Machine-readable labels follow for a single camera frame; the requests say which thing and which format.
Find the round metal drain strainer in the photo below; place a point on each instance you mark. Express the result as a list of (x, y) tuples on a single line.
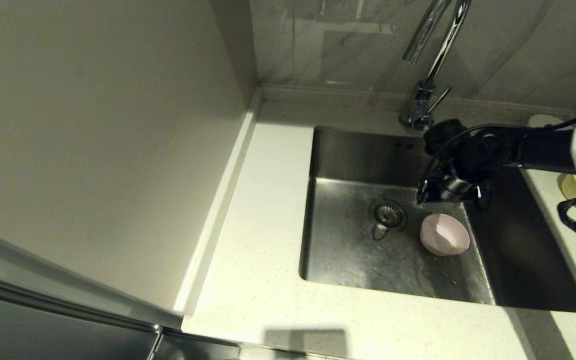
[(388, 215)]

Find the pink plastic bowl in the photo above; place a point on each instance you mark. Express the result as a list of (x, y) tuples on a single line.
[(443, 235)]

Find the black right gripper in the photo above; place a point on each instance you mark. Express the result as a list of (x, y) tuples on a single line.
[(460, 150)]

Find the beige cabinet side panel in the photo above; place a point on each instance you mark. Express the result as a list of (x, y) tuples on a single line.
[(93, 125)]

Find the yellow plastic bowl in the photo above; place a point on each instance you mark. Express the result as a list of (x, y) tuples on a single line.
[(573, 187)]

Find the grey metal appliance door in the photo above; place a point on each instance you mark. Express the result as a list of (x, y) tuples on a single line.
[(43, 325)]

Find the white plastic bowl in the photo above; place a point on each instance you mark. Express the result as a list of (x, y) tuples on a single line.
[(543, 121)]

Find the stainless steel sink basin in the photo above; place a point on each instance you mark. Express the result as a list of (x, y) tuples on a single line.
[(358, 260)]

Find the chrome gooseneck kitchen faucet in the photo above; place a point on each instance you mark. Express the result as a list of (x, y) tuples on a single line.
[(420, 102)]

